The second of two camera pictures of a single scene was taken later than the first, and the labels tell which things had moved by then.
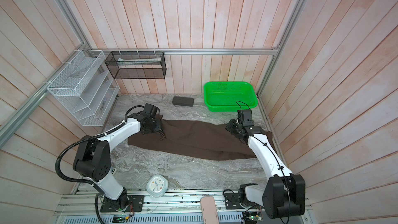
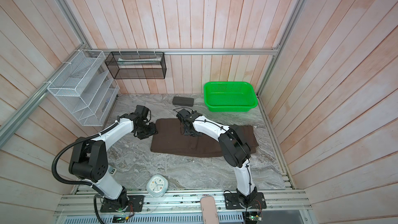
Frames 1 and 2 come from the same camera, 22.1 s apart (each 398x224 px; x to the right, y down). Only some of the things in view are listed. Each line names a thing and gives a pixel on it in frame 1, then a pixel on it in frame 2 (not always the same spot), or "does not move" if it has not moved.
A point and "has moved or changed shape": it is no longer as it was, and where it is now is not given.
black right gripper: x=230 y=125 -> x=186 y=132
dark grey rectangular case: x=183 y=101 does not move
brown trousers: x=192 y=139 has moved or changed shape
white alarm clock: x=157 y=185 does not move
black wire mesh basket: x=137 y=65 does not move
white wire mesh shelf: x=85 y=87 does not move
